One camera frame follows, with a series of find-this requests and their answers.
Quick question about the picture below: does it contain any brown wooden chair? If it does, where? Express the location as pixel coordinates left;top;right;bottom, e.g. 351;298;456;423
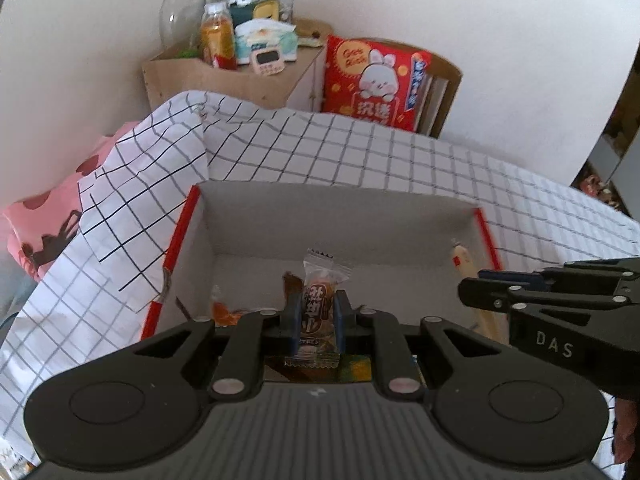
422;50;463;138

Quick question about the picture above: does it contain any person's right hand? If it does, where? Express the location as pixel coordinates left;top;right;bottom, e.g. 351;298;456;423
615;396;640;466

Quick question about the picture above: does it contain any white kitchen timer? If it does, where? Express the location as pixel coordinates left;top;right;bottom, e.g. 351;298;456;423
250;46;286;77

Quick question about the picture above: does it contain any red cardboard box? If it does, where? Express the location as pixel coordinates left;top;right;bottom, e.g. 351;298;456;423
140;182;503;391

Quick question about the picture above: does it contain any shiny brown red snack packet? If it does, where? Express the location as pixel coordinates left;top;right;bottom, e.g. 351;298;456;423
281;272;304;311

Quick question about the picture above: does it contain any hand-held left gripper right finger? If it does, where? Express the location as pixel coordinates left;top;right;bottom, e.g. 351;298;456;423
334;290;506;401

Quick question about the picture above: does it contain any light wooden side cabinet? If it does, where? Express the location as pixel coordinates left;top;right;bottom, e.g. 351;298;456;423
142;19;333;113

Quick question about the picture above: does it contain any green snack packet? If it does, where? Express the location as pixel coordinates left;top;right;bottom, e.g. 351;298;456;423
340;354;374;383

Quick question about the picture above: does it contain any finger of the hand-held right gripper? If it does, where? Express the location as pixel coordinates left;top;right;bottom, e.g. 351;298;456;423
457;277;636;322
477;258;640;293

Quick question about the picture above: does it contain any red rabbit print pillow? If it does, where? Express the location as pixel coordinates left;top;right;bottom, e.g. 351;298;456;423
320;35;433;133

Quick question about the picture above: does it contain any beige sausage stick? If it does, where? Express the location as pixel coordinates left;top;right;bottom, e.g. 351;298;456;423
450;239;507;342

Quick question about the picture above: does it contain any pink printed bag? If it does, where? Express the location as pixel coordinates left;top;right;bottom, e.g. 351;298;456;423
0;120;141;282

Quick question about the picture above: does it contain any small orange snack packet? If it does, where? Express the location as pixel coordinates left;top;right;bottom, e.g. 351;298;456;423
209;284;247;327

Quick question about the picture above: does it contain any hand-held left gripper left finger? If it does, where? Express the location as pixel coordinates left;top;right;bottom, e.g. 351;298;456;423
131;291;304;401

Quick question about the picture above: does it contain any orange drink bottle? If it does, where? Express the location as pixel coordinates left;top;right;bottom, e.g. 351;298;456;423
200;2;238;70

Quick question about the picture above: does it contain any white checkered tablecloth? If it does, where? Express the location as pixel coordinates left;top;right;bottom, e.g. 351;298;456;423
0;89;640;480

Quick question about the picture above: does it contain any clear snack packet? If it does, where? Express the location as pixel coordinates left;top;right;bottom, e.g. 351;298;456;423
284;248;352;370

